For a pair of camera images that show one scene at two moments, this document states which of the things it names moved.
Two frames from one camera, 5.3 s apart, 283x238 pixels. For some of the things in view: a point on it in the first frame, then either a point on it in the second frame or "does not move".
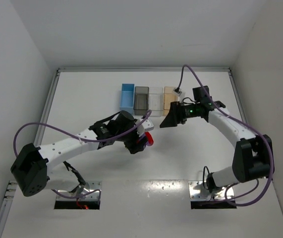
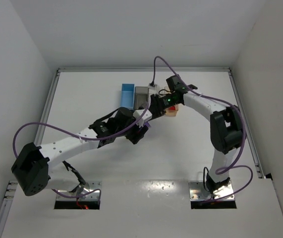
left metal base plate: [89, 186] does not move
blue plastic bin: [127, 97] does not move
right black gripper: [176, 114] to [154, 104]
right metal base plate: [197, 191] does not move
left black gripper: [136, 145] to [136, 135]
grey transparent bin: [141, 104] does not move
